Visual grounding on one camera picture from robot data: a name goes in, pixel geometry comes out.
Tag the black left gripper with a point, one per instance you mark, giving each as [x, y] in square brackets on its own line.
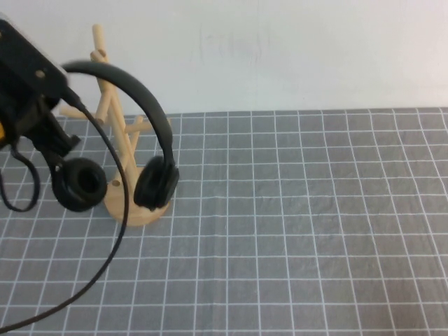
[26, 119]

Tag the black over-ear headphones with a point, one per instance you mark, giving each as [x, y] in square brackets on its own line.
[154, 182]

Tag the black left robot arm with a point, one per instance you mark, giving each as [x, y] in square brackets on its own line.
[3, 134]

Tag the wooden peg headphone stand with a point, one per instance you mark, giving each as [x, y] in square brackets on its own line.
[131, 210]

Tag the grey white-grid tablecloth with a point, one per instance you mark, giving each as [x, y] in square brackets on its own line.
[280, 224]

